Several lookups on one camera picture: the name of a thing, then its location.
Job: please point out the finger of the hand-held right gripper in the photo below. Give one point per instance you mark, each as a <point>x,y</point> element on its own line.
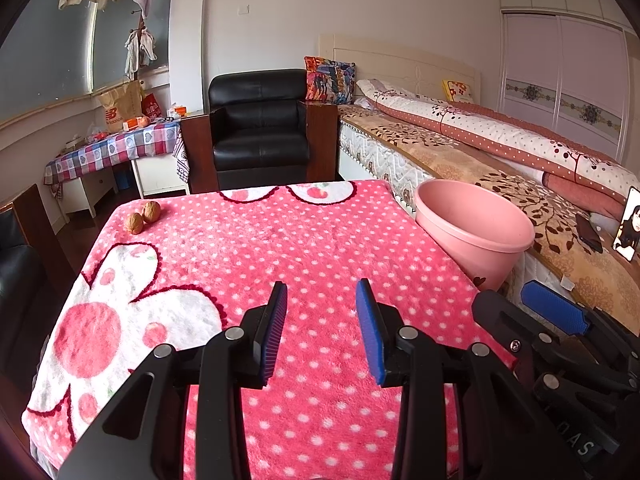
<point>505,315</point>
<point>555,305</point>

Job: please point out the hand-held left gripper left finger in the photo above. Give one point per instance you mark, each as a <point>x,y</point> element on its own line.
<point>275,335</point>

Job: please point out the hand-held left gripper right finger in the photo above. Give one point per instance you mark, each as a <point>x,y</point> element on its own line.
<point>370,335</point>

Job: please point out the pink plastic bucket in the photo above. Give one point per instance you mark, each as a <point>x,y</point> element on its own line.
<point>465,255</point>

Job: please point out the black phone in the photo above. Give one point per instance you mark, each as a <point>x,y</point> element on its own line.
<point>589,232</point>

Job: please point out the pink polka dot blanket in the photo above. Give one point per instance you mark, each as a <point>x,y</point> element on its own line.
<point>300,240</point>

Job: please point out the phone with lit screen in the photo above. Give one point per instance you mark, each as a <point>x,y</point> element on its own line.
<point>627,225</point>

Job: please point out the brown leaf pattern blanket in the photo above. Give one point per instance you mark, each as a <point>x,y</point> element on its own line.
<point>450,160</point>

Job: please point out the brown walnut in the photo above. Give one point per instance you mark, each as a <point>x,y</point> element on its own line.
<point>151,211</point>
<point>134,223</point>

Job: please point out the floral dotted quilt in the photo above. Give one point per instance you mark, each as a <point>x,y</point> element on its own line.
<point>500,130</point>

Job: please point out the white cabinet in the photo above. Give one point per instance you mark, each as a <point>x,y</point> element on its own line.
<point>157,175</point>

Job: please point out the white printed cloth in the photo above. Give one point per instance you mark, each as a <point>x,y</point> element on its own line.
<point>181,160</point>

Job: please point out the dark wooden side panel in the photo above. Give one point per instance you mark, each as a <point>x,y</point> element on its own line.
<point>320,140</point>

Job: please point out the black leather armchair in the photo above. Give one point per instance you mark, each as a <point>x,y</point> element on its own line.
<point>257,130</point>

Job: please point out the blue container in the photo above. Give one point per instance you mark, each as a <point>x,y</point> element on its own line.
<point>123,180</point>

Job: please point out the yellow cushion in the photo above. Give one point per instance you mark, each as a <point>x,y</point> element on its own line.
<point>458,91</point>

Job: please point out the white drawer table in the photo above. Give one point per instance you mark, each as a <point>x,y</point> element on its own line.
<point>87,192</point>

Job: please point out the white and orange box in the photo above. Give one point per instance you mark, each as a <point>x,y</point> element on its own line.
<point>177,111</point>

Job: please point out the checkered cloth side table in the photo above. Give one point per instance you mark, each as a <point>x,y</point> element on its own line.
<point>110,150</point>

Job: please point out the white wardrobe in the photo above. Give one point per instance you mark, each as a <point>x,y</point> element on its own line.
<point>565,55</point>

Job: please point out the dark leather chair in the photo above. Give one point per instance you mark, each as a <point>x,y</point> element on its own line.
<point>20,300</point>

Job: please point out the colourful printed cushion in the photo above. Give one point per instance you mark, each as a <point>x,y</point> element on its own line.
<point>330,80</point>

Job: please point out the red bag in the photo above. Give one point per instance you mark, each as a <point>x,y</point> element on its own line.
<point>151,106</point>

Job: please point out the cream bed headboard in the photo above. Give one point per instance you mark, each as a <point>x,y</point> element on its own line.
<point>400,62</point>

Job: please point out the brown paper bag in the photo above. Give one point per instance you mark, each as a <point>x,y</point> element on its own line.
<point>120,102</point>

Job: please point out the white hanging garment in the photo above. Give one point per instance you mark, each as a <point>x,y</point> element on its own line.
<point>140,52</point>

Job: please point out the wooden coat rack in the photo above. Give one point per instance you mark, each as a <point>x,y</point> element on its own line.
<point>136,25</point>

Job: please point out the frosted window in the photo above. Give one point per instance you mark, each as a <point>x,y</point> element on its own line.
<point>50,55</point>

